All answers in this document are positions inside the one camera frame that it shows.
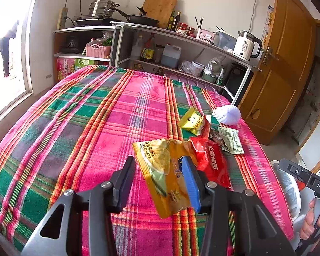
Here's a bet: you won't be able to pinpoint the small black appliance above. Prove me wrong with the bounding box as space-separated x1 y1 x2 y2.
60 35 83 54

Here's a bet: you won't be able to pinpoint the large yellow snack bag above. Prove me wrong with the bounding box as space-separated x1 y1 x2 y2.
132 138 198 219

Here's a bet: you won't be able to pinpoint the white plastic tub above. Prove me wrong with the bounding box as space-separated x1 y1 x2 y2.
191 61 204 76

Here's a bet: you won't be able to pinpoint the red snack bag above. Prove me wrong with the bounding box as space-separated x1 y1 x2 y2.
189 137 232 190

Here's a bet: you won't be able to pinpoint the clear plastic container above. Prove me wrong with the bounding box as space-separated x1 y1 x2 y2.
213 31 238 51

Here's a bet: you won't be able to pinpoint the low metal shelf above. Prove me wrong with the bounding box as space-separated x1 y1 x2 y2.
53 26 116 84

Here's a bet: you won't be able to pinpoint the wooden cutting board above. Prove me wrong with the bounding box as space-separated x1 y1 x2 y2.
143 0 179 29

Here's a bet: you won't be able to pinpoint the red lidded jars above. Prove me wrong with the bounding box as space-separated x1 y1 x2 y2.
176 23 196 36

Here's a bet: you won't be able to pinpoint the steel steamer pot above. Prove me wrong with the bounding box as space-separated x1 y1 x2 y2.
89 0 120 18

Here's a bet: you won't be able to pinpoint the white jerry can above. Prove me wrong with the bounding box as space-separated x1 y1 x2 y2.
161 43 182 68

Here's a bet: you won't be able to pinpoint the white trash bin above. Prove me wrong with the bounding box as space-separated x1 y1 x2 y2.
269 160 302 220

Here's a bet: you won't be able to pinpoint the person's right hand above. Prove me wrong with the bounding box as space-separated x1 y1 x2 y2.
300 197 320 240

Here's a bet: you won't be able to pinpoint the white electric kettle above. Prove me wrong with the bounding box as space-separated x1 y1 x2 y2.
233 30 263 62

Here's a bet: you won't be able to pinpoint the black frying pan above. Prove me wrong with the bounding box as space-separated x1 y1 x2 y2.
111 6 160 27

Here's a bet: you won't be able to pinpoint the wooden door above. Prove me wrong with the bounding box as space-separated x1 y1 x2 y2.
236 0 318 146

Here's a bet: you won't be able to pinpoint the black induction cooker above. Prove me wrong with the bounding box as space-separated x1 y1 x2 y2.
73 16 123 27

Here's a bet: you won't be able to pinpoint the clear plastic bottle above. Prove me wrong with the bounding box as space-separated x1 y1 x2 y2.
130 35 144 60

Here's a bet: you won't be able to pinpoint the pink plastic basket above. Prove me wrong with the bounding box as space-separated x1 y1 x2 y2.
85 44 112 58

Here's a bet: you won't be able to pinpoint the dark sauce bottle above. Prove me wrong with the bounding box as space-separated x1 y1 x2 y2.
173 11 181 32

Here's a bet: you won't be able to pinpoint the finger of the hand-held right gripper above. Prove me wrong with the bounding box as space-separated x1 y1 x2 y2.
279 159 318 186

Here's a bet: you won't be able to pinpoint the long metal kitchen shelf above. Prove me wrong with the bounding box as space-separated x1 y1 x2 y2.
110 21 262 107

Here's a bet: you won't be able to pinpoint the green bowl with bags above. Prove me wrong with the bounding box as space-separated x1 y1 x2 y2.
203 56 226 84

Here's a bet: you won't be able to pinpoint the colourful cardboard box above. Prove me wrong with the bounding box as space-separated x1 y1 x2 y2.
57 57 96 82

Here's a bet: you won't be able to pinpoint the pink chopstick holder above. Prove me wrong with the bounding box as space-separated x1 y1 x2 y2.
197 28 216 44

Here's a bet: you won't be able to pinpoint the green snack bag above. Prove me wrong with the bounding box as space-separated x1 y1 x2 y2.
217 126 245 155

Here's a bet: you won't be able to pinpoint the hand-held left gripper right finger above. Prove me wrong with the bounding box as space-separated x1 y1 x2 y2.
181 156 296 256

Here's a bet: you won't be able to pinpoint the white power strip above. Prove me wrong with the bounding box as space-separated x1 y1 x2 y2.
57 7 70 30

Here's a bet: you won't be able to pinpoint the dark small wrapper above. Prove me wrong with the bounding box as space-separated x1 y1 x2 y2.
208 130 226 150

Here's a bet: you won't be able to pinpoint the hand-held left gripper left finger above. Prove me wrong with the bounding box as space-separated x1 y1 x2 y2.
21 156 136 256

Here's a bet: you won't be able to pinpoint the pink green plaid blanket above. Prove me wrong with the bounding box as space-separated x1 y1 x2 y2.
0 65 295 256

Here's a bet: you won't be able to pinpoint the small yellow packet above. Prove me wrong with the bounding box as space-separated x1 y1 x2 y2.
178 107 212 136

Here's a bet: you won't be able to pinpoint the pink storage box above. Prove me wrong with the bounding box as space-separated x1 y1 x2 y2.
163 72 216 89

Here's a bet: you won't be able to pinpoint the crumpled plastic bag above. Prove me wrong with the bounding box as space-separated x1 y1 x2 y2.
178 60 194 74

